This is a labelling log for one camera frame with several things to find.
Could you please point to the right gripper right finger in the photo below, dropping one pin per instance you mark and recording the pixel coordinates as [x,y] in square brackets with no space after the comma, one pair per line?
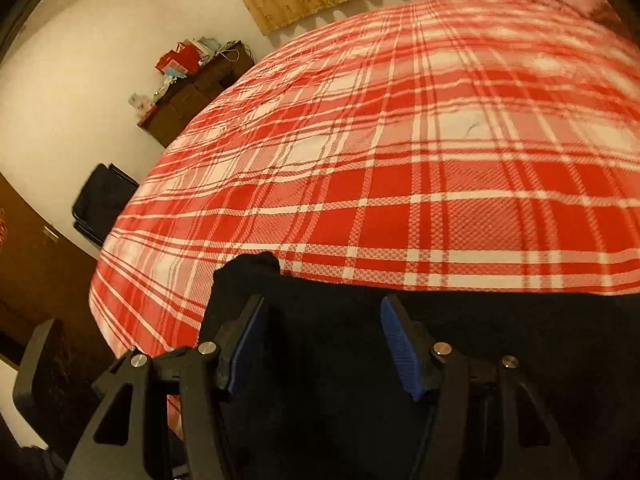
[477,419]

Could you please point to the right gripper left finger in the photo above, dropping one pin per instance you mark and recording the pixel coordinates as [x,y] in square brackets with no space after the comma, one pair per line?
[127,437]

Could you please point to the black pants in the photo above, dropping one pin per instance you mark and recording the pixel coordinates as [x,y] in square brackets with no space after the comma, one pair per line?
[311,380]

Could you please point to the brown wooden door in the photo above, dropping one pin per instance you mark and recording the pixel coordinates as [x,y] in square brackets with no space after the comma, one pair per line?
[44,275]

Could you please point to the black folding chair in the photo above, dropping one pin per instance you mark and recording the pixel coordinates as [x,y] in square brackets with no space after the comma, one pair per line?
[100,202]

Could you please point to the red plaid bed cover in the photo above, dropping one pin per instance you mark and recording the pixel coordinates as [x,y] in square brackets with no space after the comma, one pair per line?
[442,144]

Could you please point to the white greeting card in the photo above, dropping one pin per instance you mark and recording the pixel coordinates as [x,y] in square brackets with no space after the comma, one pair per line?
[140,103]

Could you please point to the dark wooden desk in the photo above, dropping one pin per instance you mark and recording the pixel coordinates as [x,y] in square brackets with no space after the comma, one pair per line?
[186,98]

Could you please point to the red gift bag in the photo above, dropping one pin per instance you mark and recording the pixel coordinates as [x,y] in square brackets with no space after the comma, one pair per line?
[184,59]

